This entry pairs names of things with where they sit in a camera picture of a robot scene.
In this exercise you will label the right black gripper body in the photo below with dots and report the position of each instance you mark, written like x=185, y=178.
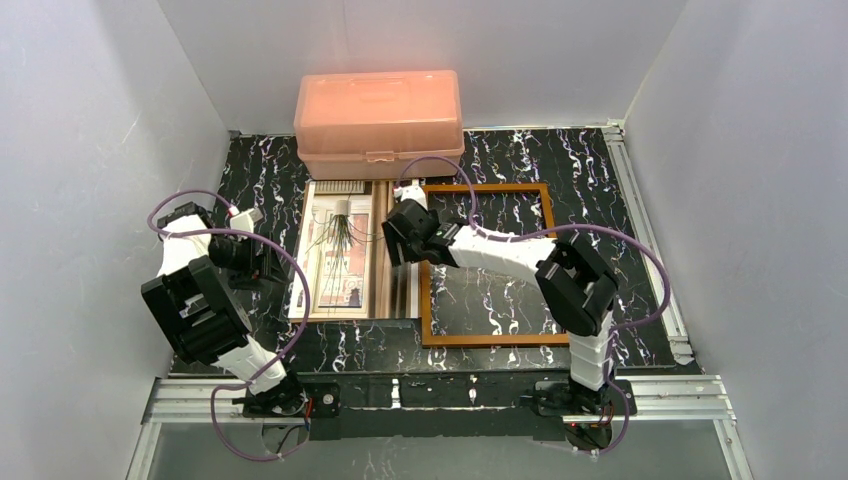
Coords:
x=395, y=240

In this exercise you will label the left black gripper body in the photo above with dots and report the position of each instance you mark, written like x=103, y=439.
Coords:
x=266, y=266

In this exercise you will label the window and plant photo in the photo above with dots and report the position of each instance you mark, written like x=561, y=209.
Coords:
x=344, y=256

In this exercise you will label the brown wooden picture frame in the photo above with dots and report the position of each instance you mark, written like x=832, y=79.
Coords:
x=430, y=340

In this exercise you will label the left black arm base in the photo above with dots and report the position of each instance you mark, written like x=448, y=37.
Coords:
x=285, y=401

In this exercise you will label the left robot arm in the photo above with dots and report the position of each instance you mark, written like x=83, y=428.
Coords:
x=193, y=297

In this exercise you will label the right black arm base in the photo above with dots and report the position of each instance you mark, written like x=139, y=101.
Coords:
x=568, y=398

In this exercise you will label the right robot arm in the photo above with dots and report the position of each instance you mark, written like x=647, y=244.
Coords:
x=578, y=286

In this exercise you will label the pink plastic storage box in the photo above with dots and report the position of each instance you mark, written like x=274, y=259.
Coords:
x=379, y=126

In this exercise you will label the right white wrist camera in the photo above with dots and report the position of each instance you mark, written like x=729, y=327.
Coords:
x=412, y=192

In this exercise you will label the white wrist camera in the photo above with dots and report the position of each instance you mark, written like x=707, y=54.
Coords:
x=412, y=192
x=244, y=221

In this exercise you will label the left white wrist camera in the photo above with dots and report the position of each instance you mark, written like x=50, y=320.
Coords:
x=244, y=221

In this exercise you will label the aluminium front rail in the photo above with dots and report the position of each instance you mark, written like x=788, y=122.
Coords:
x=646, y=397

